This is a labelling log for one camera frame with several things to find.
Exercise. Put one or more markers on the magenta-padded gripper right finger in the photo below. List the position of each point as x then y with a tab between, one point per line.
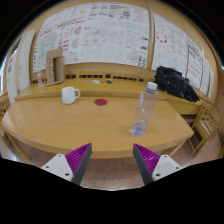
163	166

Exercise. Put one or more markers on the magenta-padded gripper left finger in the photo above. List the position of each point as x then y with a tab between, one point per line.
60	165

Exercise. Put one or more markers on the clear plastic water bottle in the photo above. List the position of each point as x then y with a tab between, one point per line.
143	110

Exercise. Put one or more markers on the wooden chair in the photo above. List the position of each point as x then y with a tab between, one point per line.
205	126
3	106

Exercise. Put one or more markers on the white ceramic mug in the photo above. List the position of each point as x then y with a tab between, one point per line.
68	95

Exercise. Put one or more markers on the flat round red coaster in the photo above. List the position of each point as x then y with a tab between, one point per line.
100	102

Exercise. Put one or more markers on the black bag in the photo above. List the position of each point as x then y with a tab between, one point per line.
171	81

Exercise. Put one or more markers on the small red-labelled plastic bottle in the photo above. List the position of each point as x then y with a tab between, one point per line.
40	80

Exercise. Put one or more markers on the small dark green object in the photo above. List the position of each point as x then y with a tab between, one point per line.
109	81

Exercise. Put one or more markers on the narrow white text poster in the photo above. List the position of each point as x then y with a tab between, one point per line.
195	65
205	78

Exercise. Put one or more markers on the brown cardboard box stand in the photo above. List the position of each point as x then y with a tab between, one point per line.
50	66

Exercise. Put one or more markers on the white door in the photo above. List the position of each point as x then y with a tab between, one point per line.
23	63

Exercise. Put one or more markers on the large white drawing poster board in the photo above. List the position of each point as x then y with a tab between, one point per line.
96	33

